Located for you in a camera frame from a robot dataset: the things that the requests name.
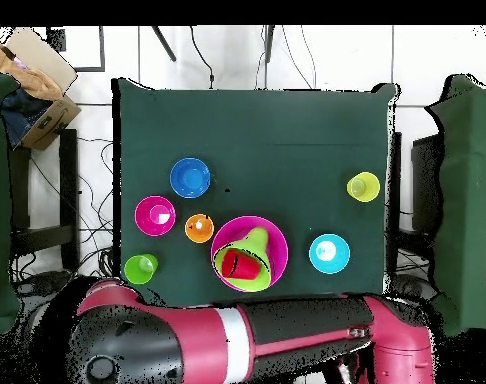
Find dark green tablecloth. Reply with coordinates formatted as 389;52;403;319
111;77;400;309

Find small blue bowl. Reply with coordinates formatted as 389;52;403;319
169;156;212;200

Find black floor cable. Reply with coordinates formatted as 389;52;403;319
188;25;216;90

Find grey chair base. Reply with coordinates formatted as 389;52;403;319
390;273;436;299
14;269;74;299

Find red cup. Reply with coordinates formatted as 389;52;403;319
220;248;262;280

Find large pink bowl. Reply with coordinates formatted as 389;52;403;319
209;215;289;294

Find black floor frame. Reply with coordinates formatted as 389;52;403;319
46;25;107;73

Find yellow cup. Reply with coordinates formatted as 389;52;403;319
345;171;381;204

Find large green bowl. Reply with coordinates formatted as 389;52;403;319
212;241;275;293

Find orange cup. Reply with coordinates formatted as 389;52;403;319
184;213;215;244

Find cardboard box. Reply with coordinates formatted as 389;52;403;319
0;26;83;152

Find black stool frame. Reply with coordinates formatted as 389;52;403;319
8;128;81;273

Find black box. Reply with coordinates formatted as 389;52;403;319
410;133;444;233

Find tall green cup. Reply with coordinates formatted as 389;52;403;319
123;253;159;286

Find small magenta bowl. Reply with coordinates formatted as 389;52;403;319
134;194;177;238

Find small cyan bowl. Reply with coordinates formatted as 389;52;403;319
308;233;351;276

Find black tripod leg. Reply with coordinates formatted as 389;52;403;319
150;25;178;63
263;25;276;64

